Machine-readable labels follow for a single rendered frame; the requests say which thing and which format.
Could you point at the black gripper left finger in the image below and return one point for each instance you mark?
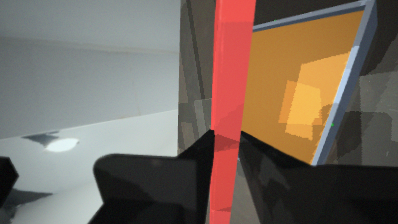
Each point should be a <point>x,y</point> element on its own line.
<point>184,179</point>

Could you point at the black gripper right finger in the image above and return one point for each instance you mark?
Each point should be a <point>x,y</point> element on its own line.
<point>287,190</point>

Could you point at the red rectangular lid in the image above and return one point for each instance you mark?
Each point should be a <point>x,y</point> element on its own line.
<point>232,45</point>

